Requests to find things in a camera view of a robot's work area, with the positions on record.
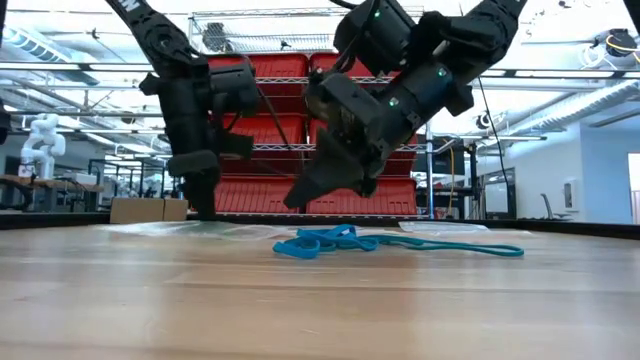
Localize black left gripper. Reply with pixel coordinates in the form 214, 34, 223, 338
158, 79, 224, 222

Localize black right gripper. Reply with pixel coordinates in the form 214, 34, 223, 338
282, 94, 419, 211

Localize teal rubber band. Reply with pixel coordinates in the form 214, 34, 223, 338
349, 234, 526, 259

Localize small cardboard box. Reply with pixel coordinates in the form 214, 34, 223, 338
109, 196, 190, 225

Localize background wooden workbench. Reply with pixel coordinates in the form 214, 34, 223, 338
0, 173, 106, 212

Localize grey background chair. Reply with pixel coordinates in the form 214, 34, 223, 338
538, 192, 574, 222

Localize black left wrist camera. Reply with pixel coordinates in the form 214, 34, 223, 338
219, 132, 255, 161

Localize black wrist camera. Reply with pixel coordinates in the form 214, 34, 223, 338
305, 72, 384, 129
219, 132, 255, 161

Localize chrome wire shelf rack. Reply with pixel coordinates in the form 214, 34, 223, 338
187, 5, 436, 221

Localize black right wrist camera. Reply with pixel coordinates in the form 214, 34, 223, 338
305, 72, 384, 129

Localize long black cable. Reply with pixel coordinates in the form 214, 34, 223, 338
474, 74, 512, 211

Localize black aluminium table frame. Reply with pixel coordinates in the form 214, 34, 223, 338
0, 211, 640, 241

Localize black ceiling cable reel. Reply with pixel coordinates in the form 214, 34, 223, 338
593, 27, 640, 60

